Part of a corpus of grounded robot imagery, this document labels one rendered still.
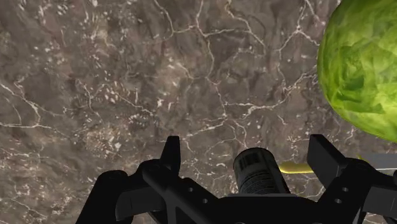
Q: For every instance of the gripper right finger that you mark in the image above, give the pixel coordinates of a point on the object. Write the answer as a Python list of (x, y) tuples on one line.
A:
[(350, 183)]

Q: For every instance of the green lettuce head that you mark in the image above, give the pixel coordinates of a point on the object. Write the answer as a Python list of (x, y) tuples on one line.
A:
[(359, 68)]

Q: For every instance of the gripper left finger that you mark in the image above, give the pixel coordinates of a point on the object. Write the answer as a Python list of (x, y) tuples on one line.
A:
[(164, 189)]

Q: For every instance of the black cylindrical bottle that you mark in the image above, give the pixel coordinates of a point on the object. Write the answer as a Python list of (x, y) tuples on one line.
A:
[(257, 170)]

